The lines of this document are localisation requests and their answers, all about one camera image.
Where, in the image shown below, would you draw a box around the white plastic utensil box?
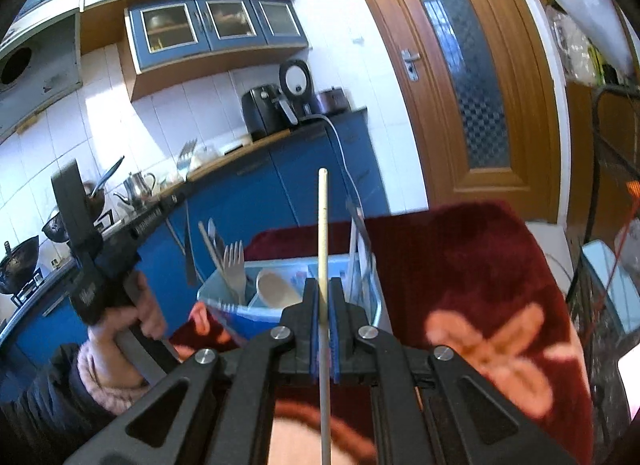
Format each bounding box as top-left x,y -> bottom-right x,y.
196,254 -> 385,342

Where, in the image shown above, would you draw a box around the dark red floral blanket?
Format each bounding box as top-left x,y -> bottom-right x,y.
167,200 -> 597,465

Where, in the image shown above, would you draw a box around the glass door wall cabinet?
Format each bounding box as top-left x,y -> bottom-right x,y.
123,0 -> 309,76

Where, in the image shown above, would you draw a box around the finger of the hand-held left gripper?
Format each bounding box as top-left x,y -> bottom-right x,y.
125,199 -> 177,246

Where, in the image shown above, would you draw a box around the person's left hand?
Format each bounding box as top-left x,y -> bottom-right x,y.
87,272 -> 169,389

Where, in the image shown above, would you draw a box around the metal kettle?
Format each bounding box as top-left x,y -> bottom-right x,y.
113,171 -> 157,209

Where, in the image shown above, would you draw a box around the black wire cart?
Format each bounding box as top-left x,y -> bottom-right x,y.
565,82 -> 640,446

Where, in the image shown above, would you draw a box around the light blue metal box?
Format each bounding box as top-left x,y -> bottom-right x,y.
579,240 -> 628,336

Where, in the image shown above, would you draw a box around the blue pink cardboard label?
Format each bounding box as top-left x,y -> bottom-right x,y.
202,295 -> 283,343

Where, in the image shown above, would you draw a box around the black air fryer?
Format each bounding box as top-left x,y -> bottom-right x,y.
241,86 -> 292,142

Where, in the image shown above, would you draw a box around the smartphone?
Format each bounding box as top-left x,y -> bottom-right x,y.
617,344 -> 640,418

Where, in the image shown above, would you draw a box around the black white rice cooker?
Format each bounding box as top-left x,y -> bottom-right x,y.
278,59 -> 317,120

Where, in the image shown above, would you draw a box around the clear plastic bag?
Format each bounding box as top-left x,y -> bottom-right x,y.
516,0 -> 637,76

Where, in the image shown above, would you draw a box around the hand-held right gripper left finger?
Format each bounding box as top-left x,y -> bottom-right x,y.
62,277 -> 321,465

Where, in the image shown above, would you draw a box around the person's left forearm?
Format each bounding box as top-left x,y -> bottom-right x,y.
0,342 -> 151,448

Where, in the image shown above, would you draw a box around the grey range hood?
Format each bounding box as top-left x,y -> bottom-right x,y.
0,9 -> 84,143

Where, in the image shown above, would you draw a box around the black cooking pot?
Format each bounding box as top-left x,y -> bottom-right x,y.
41,155 -> 126,244

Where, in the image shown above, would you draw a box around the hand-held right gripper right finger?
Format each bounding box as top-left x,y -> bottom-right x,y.
329,279 -> 576,465

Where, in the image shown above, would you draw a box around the wooden door with glass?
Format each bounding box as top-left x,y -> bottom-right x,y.
336,0 -> 562,223

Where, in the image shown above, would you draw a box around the dark slow cooker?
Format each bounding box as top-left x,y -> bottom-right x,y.
315,87 -> 352,116

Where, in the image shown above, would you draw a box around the black wok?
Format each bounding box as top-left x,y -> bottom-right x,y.
0,235 -> 41,297

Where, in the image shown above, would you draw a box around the steel fork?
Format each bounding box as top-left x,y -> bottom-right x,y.
221,241 -> 247,307

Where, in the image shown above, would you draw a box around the beige plastic spoon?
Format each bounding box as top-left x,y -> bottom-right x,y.
255,268 -> 302,309

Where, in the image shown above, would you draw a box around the red cable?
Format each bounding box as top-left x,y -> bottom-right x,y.
585,182 -> 640,336

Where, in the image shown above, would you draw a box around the blue kitchen base cabinets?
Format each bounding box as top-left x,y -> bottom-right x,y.
0,107 -> 391,386

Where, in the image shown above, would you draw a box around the metal door handle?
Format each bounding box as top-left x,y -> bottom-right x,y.
401,48 -> 422,82

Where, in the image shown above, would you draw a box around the white power cable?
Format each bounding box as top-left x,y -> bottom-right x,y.
299,115 -> 363,213

